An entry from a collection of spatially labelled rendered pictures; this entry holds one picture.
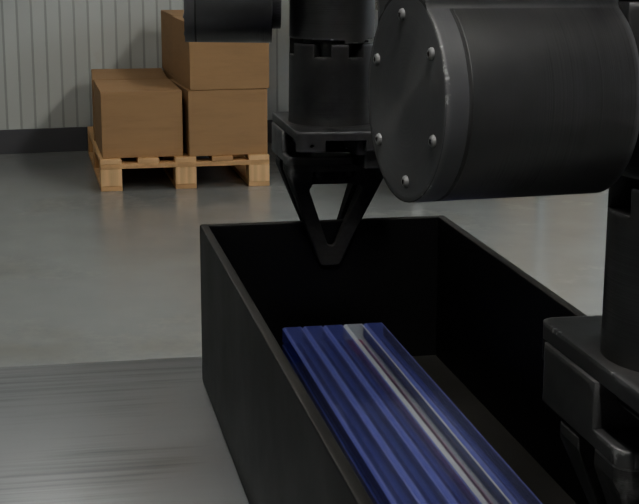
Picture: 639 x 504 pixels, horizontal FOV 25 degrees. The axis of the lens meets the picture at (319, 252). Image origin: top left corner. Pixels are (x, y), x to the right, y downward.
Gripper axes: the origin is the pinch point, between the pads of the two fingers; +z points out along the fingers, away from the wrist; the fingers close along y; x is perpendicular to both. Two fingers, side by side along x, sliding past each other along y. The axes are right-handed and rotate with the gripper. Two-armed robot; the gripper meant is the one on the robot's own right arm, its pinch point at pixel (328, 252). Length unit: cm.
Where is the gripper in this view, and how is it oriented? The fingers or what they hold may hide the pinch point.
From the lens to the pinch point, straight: 100.6
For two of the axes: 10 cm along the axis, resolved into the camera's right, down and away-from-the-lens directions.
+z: -0.1, 9.7, 2.2
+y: 1.9, 2.2, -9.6
